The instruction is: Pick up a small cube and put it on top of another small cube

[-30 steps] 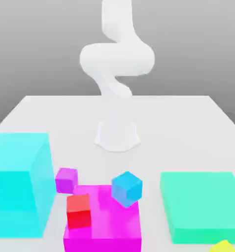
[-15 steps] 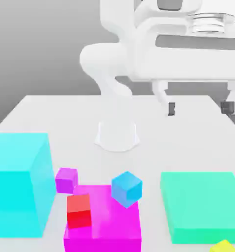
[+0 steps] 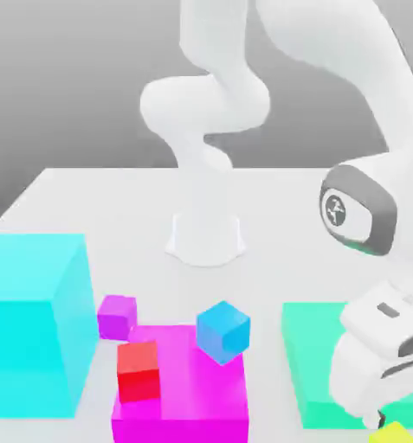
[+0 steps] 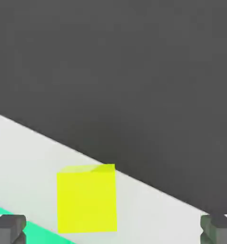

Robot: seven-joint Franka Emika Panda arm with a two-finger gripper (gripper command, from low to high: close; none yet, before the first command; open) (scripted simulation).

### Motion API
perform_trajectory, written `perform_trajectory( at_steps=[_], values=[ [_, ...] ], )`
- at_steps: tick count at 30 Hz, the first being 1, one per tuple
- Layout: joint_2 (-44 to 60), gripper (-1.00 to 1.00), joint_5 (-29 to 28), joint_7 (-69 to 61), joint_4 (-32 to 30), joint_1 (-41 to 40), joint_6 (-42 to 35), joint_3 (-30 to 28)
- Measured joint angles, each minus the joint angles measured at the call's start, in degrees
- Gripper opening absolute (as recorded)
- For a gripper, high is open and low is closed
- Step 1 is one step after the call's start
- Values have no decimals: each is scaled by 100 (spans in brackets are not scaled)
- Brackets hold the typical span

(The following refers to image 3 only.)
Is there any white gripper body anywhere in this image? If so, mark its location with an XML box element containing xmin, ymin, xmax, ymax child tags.
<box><xmin>328</xmin><ymin>331</ymin><xmax>413</xmax><ymax>418</ymax></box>

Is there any small yellow cube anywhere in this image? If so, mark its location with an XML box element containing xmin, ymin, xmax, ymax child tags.
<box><xmin>367</xmin><ymin>420</ymin><xmax>413</xmax><ymax>443</ymax></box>

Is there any small blue cube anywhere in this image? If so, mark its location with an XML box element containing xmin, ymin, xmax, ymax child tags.
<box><xmin>195</xmin><ymin>299</ymin><xmax>251</xmax><ymax>366</ymax></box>

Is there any small red cube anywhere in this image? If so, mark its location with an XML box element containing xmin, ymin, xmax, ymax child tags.
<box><xmin>116</xmin><ymin>339</ymin><xmax>162</xmax><ymax>404</ymax></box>

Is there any small purple cube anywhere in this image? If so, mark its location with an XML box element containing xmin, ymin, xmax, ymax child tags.
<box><xmin>96</xmin><ymin>293</ymin><xmax>139</xmax><ymax>342</ymax></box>

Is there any large mint green box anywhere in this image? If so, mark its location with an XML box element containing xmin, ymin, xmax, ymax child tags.
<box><xmin>281</xmin><ymin>301</ymin><xmax>413</xmax><ymax>430</ymax></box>

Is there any large magenta box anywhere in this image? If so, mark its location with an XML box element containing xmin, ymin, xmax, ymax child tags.
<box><xmin>110</xmin><ymin>323</ymin><xmax>250</xmax><ymax>443</ymax></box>

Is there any large cyan box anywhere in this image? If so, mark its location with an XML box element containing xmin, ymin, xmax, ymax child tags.
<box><xmin>0</xmin><ymin>232</ymin><xmax>100</xmax><ymax>420</ymax></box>

